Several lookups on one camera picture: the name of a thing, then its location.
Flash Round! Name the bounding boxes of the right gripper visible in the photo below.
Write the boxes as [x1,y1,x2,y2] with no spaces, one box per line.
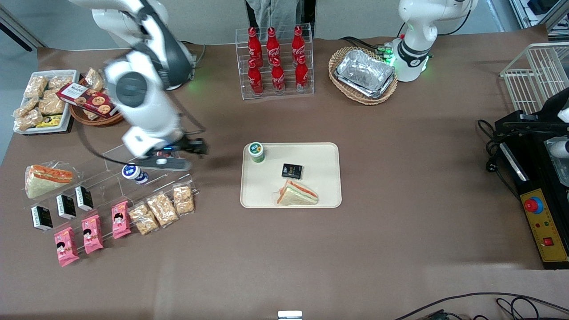
[124,128,208,159]

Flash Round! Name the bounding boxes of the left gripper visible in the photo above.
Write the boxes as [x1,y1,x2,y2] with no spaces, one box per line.
[495,87,569,139]

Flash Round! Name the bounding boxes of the green cap gum bottle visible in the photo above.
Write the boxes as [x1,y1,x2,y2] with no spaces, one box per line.
[248,142,266,164]

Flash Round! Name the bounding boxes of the blue cap gum bottle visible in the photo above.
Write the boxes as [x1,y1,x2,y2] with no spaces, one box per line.
[122,163,149,185]

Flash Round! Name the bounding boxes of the cream plastic tray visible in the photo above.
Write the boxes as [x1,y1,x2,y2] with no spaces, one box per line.
[240,142,342,209]

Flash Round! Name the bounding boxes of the aluminium foil tray stack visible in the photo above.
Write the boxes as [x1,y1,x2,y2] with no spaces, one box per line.
[334,49,396,99]

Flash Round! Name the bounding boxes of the clear plastic container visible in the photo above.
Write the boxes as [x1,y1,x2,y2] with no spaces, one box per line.
[543,137,569,188]

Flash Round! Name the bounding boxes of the red cola bottle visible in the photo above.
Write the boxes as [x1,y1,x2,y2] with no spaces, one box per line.
[271,58,286,94]
[247,59,264,96]
[247,27,263,61]
[291,25,306,58]
[266,27,281,60]

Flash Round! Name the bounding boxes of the clear acrylic tiered shelf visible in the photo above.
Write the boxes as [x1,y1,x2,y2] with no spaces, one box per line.
[40,142,199,250]

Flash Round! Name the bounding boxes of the pink snack pack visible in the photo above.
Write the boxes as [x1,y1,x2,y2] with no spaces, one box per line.
[81,215,104,255]
[54,227,80,267]
[111,200,132,240]

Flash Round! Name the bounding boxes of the clear acrylic bottle rack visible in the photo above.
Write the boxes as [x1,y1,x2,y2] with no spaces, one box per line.
[235,23,315,100]

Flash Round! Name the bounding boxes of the black machine yellow panel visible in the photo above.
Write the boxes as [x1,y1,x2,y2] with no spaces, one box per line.
[496,113,569,270]

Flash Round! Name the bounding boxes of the wrapped triangle sandwich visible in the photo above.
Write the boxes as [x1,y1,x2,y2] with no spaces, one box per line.
[23,161,82,200]
[273,179,319,206]

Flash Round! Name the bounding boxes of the red cookie box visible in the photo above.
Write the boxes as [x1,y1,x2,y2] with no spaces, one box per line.
[56,83,118,118]

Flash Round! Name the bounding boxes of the brown wicker basket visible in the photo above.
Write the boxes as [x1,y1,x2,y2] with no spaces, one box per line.
[69,76,126,127]

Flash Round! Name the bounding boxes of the white rectangular bin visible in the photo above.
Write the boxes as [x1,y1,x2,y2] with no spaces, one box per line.
[13,70,80,134]

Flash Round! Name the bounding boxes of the red and white can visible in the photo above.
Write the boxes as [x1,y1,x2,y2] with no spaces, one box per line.
[295,54,309,92]

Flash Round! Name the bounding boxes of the standing person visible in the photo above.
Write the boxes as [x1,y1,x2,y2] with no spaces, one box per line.
[246,0,317,28]

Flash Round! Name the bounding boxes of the light wicker basket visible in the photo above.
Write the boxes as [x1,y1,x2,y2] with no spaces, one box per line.
[328,46,399,106]

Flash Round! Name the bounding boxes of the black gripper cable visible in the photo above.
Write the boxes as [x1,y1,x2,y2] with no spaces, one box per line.
[79,100,208,166]

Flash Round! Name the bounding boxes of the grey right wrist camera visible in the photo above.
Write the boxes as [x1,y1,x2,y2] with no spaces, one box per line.
[142,157,193,172]

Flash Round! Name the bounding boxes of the black power cable with plug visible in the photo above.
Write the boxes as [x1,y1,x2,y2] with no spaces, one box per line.
[477,119,523,200]

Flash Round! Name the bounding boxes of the white wire basket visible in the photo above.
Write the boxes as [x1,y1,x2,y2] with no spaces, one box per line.
[500,42,569,116]

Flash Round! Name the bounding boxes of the grey arm base cable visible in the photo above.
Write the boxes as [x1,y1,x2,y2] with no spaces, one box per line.
[180,41,206,68]

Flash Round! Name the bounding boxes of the aluminium frame rack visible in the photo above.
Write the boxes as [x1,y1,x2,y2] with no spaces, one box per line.
[509,0,569,37]

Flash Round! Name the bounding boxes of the long black cable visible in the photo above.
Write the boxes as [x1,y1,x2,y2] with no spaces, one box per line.
[393,292,569,320]

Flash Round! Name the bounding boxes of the black arm base cables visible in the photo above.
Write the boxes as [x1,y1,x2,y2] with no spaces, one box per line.
[340,22,406,58]

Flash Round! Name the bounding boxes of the looped black cable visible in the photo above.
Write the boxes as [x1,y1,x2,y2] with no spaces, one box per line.
[496,297,543,320]

